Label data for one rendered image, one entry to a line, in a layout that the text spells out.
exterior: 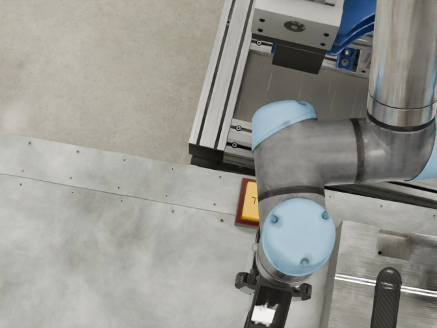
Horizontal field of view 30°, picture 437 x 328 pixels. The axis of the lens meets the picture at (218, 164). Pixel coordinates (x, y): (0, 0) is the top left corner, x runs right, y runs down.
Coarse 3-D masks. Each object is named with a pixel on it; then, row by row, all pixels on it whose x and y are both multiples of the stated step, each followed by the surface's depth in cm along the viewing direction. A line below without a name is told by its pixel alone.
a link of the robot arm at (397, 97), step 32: (384, 0) 81; (416, 0) 79; (384, 32) 83; (416, 32) 81; (384, 64) 84; (416, 64) 83; (384, 96) 86; (416, 96) 85; (384, 128) 88; (416, 128) 87; (384, 160) 90; (416, 160) 90
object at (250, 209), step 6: (252, 186) 134; (246, 192) 134; (252, 192) 134; (246, 198) 133; (252, 198) 133; (246, 204) 133; (252, 204) 133; (246, 210) 133; (252, 210) 133; (246, 216) 133; (252, 216) 133; (258, 216) 133
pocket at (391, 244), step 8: (384, 232) 129; (392, 232) 129; (400, 232) 129; (384, 240) 129; (392, 240) 129; (400, 240) 130; (408, 240) 128; (376, 248) 129; (384, 248) 129; (392, 248) 129; (400, 248) 129; (408, 248) 128; (392, 256) 129; (400, 256) 129; (408, 256) 127
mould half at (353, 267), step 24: (336, 240) 130; (360, 240) 127; (432, 240) 127; (336, 264) 126; (360, 264) 126; (384, 264) 126; (408, 264) 126; (432, 264) 126; (336, 288) 125; (360, 288) 125; (408, 288) 125; (432, 288) 125; (336, 312) 124; (360, 312) 124; (408, 312) 124; (432, 312) 124
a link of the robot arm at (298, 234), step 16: (272, 208) 88; (288, 208) 85; (304, 208) 85; (320, 208) 85; (272, 224) 85; (288, 224) 85; (304, 224) 85; (320, 224) 85; (272, 240) 84; (288, 240) 84; (304, 240) 84; (320, 240) 84; (272, 256) 86; (288, 256) 84; (304, 256) 84; (320, 256) 84; (272, 272) 91; (288, 272) 87; (304, 272) 87
